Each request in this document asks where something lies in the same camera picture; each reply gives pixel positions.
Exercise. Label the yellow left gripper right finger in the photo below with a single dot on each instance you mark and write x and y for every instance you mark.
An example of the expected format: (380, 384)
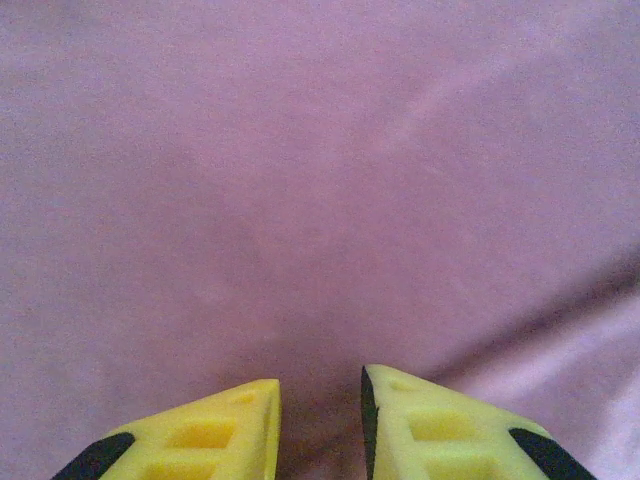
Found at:
(440, 435)

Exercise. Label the maroon t-shirt with star print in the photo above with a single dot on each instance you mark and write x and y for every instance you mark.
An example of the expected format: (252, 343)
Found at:
(300, 175)

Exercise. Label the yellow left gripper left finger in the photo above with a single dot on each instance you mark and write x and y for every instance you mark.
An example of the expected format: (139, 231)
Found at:
(200, 435)

